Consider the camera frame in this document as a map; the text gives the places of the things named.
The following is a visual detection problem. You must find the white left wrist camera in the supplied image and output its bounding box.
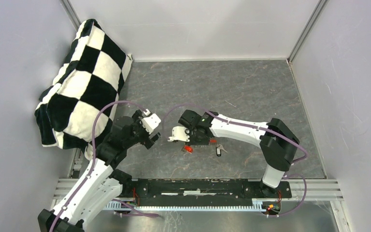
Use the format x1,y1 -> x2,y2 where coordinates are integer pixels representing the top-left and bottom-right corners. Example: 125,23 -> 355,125
141,109 -> 161,134

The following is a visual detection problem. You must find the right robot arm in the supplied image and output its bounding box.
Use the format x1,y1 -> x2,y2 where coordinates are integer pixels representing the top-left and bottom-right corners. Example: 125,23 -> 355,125
169,110 -> 300,197

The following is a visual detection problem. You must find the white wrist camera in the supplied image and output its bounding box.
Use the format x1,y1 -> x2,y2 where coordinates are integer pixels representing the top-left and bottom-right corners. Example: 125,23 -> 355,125
141,109 -> 161,134
168,126 -> 190,142

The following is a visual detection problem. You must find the black white checkered blanket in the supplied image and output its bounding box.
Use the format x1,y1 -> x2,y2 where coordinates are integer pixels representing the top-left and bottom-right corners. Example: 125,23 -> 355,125
34,19 -> 133,150

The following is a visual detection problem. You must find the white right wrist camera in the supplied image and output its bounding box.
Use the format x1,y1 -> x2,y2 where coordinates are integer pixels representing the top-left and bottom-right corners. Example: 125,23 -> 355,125
168,126 -> 190,142

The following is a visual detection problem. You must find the white toothed cable duct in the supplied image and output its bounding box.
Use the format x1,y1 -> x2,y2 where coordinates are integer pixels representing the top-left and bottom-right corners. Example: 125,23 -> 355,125
103,201 -> 266,213

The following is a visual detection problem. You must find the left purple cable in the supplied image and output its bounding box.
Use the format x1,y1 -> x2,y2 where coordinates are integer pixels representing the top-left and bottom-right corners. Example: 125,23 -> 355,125
48,101 -> 160,232

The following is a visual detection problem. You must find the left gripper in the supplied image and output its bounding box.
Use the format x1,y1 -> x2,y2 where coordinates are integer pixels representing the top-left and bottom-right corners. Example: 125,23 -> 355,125
124,110 -> 161,149

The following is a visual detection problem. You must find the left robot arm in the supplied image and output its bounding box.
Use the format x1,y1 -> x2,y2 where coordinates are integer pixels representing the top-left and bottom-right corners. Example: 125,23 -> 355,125
38,110 -> 161,232

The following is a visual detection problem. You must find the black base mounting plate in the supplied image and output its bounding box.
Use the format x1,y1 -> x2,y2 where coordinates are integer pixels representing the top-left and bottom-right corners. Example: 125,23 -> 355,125
120,179 -> 292,207

